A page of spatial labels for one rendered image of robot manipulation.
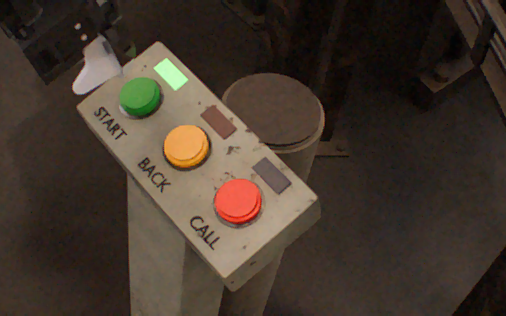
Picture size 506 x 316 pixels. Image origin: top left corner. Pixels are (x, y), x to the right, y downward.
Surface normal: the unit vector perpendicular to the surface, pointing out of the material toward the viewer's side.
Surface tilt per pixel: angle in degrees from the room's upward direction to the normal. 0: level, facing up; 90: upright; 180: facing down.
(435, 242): 0
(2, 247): 0
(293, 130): 0
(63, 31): 90
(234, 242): 20
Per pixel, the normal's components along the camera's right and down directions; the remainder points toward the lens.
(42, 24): -0.15, -0.43
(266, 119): 0.13, -0.62
